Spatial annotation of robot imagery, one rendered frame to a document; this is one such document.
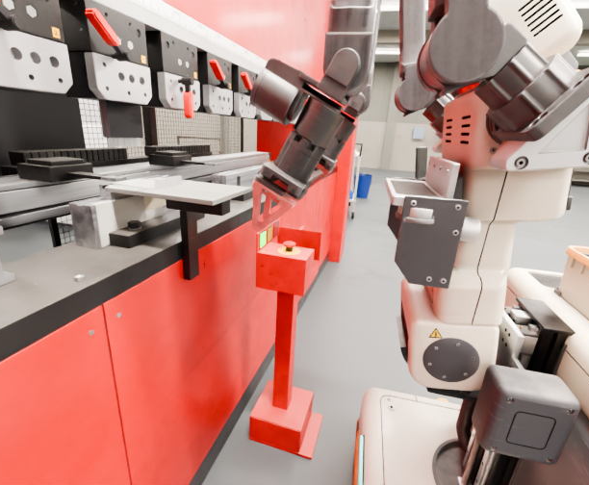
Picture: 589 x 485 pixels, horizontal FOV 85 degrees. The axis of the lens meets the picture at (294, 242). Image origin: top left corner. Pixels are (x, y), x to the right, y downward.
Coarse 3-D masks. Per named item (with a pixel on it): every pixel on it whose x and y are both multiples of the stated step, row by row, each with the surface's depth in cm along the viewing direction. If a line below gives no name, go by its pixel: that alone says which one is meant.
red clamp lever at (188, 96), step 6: (186, 78) 81; (192, 78) 82; (186, 84) 82; (192, 84) 82; (186, 90) 82; (186, 96) 82; (192, 96) 83; (186, 102) 83; (192, 102) 84; (186, 108) 83; (192, 108) 84; (186, 114) 84; (192, 114) 84
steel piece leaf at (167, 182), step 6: (144, 180) 78; (150, 180) 79; (156, 180) 69; (162, 180) 70; (168, 180) 72; (174, 180) 74; (180, 180) 76; (132, 186) 71; (138, 186) 71; (144, 186) 71; (150, 186) 72; (156, 186) 69; (162, 186) 71; (168, 186) 73
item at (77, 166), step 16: (32, 160) 79; (48, 160) 79; (64, 160) 81; (80, 160) 85; (32, 176) 79; (48, 176) 77; (64, 176) 80; (80, 176) 80; (96, 176) 79; (112, 176) 79
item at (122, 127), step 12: (108, 108) 68; (120, 108) 71; (132, 108) 74; (108, 120) 68; (120, 120) 71; (132, 120) 74; (108, 132) 69; (120, 132) 72; (132, 132) 75; (108, 144) 70; (120, 144) 73; (132, 144) 77
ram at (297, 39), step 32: (96, 0) 59; (128, 0) 65; (192, 0) 84; (224, 0) 98; (256, 0) 117; (288, 0) 145; (320, 0) 194; (224, 32) 100; (256, 32) 120; (288, 32) 151; (320, 32) 204; (256, 64) 124; (320, 64) 215
